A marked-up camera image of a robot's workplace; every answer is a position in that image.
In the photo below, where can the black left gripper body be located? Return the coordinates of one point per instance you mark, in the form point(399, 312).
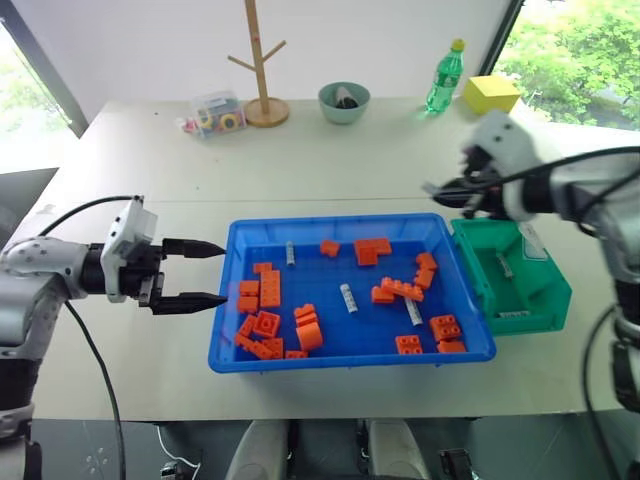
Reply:
point(140, 272)

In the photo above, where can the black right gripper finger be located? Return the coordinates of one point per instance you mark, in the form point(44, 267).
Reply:
point(465, 200)
point(450, 189)

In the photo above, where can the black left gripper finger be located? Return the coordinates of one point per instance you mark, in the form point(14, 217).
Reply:
point(185, 303)
point(192, 249)

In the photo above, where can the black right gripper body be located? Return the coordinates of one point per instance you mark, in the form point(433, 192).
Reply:
point(487, 185)

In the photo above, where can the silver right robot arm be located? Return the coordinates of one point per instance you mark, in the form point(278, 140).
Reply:
point(615, 220)

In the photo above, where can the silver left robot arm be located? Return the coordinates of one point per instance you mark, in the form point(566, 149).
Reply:
point(35, 280)

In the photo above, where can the green plastic bin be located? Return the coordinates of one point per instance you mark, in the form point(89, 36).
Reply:
point(510, 297)

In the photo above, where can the blue plastic bin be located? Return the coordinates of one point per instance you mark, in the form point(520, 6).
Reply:
point(350, 345)

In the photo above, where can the small orange toy brick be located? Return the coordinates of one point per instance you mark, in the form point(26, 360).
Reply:
point(262, 268)
point(296, 354)
point(451, 347)
point(249, 288)
point(381, 296)
point(427, 262)
point(245, 327)
point(329, 248)
point(247, 304)
point(424, 279)

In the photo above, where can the long orange toy brick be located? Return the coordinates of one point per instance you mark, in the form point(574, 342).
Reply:
point(254, 347)
point(270, 289)
point(402, 290)

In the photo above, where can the square orange toy brick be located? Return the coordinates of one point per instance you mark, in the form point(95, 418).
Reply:
point(266, 324)
point(444, 327)
point(408, 345)
point(274, 348)

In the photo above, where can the yellow box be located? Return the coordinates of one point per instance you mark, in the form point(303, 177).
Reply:
point(492, 92)

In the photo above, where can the white cylindrical battery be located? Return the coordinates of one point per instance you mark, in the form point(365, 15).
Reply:
point(413, 312)
point(290, 253)
point(349, 299)

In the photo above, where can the L-shaped orange toy brick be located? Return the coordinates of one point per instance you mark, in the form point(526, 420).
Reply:
point(369, 251)

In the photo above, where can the green plastic bottle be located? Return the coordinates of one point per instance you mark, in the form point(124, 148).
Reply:
point(444, 80)

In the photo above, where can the notched orange toy brick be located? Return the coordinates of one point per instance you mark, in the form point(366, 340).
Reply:
point(305, 315)

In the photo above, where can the small pink toy piece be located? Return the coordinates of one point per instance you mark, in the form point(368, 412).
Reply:
point(186, 125)

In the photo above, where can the rounded orange toy brick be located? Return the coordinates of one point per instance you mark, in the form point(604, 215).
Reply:
point(310, 336)

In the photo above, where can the teal bowl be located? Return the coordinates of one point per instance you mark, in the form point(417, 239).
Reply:
point(344, 112)

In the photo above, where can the dark object in bowl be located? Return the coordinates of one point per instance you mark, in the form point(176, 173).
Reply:
point(347, 98)

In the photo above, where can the grey rounded shape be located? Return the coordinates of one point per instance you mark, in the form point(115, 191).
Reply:
point(397, 450)
point(262, 450)

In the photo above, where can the wooden branch stand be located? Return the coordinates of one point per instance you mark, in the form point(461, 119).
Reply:
point(260, 85)

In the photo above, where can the small black device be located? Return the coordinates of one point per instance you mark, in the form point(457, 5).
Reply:
point(456, 465)

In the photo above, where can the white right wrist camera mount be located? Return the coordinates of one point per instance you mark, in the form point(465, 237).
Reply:
point(505, 145)

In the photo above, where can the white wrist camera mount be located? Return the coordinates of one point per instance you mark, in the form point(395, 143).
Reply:
point(505, 145)
point(131, 225)

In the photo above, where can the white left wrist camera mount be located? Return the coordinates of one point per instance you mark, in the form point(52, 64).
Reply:
point(131, 225)

